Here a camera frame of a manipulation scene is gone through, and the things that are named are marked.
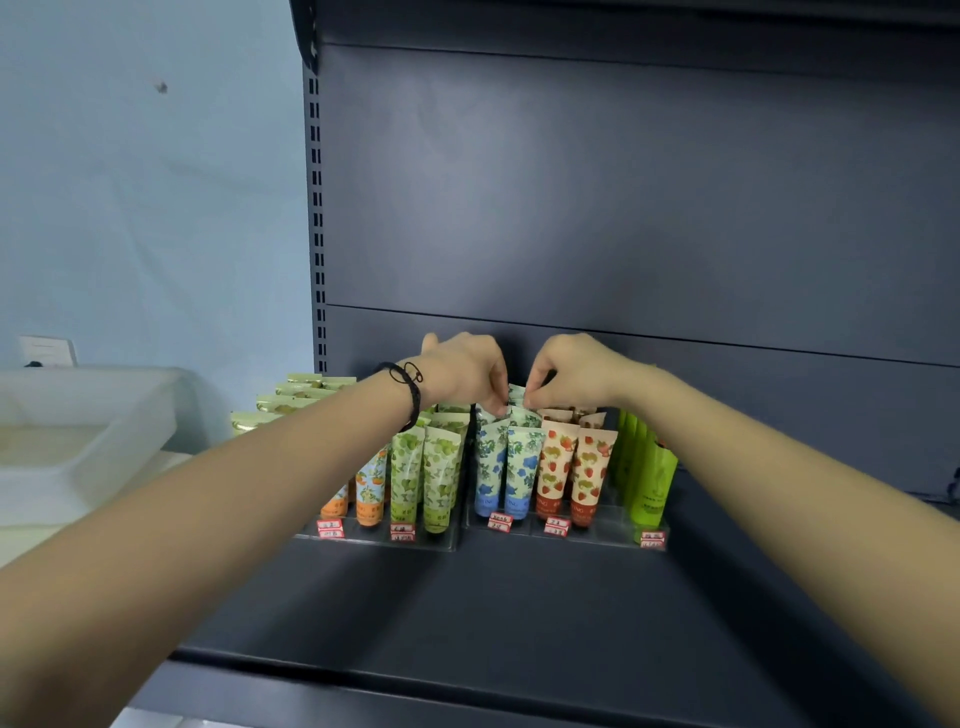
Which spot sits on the rows of strawberry print tubes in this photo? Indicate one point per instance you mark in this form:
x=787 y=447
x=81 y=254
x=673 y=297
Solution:
x=574 y=472

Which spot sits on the person's left hand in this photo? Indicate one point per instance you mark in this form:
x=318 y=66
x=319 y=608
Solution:
x=457 y=371

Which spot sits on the red white price tag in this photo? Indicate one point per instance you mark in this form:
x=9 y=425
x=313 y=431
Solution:
x=403 y=532
x=652 y=540
x=500 y=522
x=557 y=526
x=331 y=528

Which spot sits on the row of bright green tubes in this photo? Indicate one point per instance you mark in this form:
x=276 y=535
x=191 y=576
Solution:
x=649 y=480

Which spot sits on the rows of blue flower tubes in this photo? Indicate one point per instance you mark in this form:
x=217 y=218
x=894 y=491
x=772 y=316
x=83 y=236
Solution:
x=506 y=465

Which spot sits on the white plastic bin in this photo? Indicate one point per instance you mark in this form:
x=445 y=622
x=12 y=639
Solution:
x=82 y=435

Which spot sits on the person's right forearm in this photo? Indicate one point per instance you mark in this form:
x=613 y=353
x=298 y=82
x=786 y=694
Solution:
x=787 y=510

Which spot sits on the person's right fingers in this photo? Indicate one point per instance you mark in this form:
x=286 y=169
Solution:
x=536 y=386

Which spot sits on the person's left forearm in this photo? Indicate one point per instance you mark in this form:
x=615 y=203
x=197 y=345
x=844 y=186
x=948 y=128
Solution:
x=225 y=517

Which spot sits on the person's right hand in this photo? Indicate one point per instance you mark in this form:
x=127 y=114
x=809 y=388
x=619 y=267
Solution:
x=581 y=371

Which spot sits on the dark grey metal shelf unit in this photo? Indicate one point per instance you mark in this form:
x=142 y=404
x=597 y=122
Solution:
x=600 y=187

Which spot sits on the person's left fingers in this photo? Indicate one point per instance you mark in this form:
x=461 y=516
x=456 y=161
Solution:
x=498 y=390

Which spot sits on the orange fruit print tube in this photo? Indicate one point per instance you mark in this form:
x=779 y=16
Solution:
x=336 y=506
x=370 y=487

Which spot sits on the clear acrylic display tray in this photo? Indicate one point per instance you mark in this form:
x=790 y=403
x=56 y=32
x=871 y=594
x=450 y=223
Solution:
x=611 y=529
x=420 y=538

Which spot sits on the row of pale yellow-green tubes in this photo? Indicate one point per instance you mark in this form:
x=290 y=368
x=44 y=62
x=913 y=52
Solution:
x=289 y=401

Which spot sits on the rows of green leaf tubes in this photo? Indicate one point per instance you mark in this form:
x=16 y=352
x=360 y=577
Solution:
x=427 y=472

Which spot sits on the white wall outlet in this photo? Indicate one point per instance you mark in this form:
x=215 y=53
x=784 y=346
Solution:
x=46 y=351

